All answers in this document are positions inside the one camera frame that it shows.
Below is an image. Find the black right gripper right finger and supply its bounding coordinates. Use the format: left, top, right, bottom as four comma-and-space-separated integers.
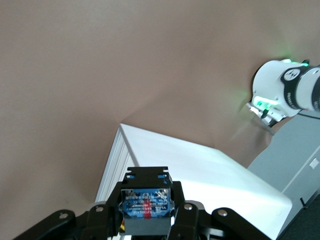
171, 181, 266, 240

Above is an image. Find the white drawer cabinet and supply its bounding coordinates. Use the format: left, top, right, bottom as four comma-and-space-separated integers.
94, 123, 294, 240

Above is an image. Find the brown table cover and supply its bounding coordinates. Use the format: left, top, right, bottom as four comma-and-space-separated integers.
0, 0, 320, 240

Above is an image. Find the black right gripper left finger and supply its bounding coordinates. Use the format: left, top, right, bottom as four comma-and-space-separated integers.
12, 182, 126, 240

